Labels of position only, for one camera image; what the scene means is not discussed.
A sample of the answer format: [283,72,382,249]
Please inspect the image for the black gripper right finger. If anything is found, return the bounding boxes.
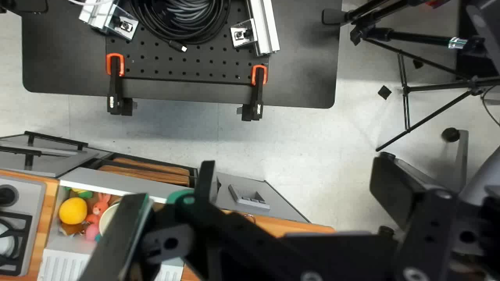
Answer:
[371,153,455,281]

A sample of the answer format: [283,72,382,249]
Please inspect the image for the left orange black clamp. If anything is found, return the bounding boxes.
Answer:
[105,53,133,115]

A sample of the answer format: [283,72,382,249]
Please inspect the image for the yellow toy ball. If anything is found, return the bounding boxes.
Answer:
[58,196,88,225]

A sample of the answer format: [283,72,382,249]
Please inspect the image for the silver aluminium bracket right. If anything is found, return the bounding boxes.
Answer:
[230,0,280,56]

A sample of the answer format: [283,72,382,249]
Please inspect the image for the silver aluminium bracket left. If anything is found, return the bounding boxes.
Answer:
[79,0,139,40]

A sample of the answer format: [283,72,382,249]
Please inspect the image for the silver aluminium bracket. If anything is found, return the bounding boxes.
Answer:
[79,0,139,40]
[230,0,280,56]

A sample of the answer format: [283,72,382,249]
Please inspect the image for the right orange black clamp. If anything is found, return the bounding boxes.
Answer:
[243,64,269,121]

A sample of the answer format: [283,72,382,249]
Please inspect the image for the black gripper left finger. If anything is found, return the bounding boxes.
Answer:
[79,193,154,281]

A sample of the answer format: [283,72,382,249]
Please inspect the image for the black camera tripod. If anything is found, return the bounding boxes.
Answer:
[322,0,500,151]

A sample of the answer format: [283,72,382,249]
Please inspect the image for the wooden toy kitchen counter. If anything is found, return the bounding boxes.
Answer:
[0,170,333,281]

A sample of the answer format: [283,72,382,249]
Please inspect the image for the coiled black cable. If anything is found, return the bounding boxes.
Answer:
[125,0,232,54]

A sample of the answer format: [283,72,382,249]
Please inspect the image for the toy stove burner panel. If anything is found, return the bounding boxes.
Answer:
[0,178,46,276]

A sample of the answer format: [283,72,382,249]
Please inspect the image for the orange black clamp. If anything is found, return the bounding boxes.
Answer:
[105,53,133,115]
[243,64,269,121]

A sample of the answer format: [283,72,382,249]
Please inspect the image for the grey sink basin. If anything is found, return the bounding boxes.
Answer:
[213,173,307,221]

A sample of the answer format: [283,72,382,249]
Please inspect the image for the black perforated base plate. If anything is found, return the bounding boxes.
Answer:
[22,0,341,107]

